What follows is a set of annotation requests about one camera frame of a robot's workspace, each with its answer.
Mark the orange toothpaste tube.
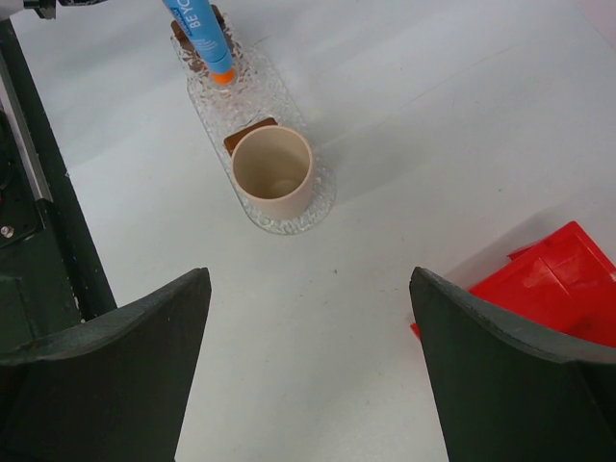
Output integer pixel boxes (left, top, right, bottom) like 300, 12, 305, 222
210, 68, 236, 86

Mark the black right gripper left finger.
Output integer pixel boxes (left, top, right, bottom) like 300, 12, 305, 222
1, 269, 212, 461

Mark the red plastic organizer bin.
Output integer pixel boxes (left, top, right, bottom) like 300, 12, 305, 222
409, 219, 616, 348

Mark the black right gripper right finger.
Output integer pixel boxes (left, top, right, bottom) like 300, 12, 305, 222
409, 267, 615, 461

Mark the clear oval glass tray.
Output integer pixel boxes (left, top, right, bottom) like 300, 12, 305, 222
171, 13, 336, 236

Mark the clear acrylic toothbrush stand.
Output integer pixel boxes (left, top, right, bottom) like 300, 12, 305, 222
170, 7, 287, 161

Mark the beige cup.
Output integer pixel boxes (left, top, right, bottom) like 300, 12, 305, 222
231, 125, 316, 220

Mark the blue toothpaste tube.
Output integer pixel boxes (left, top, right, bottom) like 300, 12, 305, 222
164, 0, 234, 74

